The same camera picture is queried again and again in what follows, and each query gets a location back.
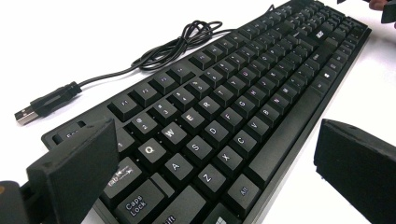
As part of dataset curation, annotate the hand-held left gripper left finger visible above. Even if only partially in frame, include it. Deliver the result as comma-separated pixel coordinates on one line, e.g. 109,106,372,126
26,118,120,224

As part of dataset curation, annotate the black keyboard cable with plug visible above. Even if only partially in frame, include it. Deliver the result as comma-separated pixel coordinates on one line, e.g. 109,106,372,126
13,3,276,127

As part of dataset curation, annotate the black computer keyboard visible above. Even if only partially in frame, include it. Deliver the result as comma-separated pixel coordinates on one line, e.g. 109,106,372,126
41,0,373,224

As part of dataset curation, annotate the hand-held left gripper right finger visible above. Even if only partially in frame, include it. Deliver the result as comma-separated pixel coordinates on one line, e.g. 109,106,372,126
313,119,396,224

